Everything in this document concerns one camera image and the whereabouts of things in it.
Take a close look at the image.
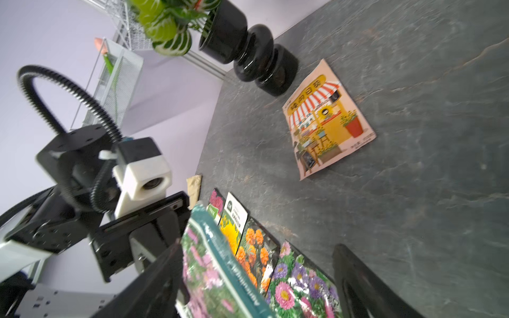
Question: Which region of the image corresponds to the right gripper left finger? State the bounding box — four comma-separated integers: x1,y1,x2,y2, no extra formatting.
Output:
92,240,189,317

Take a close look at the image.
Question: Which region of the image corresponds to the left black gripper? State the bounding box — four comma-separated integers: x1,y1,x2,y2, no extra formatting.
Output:
89,192,190,283

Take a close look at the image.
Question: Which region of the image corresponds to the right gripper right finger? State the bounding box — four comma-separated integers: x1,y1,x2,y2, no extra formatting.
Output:
332,244,422,317

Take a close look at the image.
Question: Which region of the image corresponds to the purple flower seed packet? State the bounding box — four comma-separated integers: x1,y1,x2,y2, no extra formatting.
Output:
176,202,277,317

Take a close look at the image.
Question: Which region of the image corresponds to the pink zinnia seed packet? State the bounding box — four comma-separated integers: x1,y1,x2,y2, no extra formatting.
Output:
265,241,343,317

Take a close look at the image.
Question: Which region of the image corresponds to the green seed packet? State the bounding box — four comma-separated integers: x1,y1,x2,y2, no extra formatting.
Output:
206,188,225,225

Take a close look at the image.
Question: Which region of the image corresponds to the yellow marigold seed packet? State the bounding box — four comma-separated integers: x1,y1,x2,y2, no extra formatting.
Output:
219,192,249,256

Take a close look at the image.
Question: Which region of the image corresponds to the orange marigold seed packet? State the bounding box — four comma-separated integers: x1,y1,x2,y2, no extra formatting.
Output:
235,217,280,296

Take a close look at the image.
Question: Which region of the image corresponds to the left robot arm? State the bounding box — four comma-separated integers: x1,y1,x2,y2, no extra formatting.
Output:
1,188,190,317

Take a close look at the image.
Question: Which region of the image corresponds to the pink shop seed packet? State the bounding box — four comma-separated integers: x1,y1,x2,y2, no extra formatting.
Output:
282,59,376,180

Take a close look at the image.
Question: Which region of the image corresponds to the beige work glove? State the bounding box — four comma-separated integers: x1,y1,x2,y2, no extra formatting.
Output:
186,174,202,210

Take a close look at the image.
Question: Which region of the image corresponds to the white mesh basket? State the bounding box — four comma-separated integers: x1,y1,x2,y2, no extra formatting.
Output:
86,38,144,127

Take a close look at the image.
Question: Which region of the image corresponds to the pink artificial tulip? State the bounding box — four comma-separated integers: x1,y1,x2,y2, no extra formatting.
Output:
94,38,114,75

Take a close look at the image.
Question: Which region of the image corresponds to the black vase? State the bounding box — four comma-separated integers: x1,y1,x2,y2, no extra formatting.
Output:
199,1,298,97

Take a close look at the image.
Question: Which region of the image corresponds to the green artificial plant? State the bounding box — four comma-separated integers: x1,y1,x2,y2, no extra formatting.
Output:
128,0,221,56

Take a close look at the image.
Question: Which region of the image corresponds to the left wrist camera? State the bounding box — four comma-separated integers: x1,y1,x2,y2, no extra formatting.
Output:
113,137,172,219

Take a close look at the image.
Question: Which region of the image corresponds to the white wire wall shelf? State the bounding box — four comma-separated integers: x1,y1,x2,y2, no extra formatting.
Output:
84,0,152,51

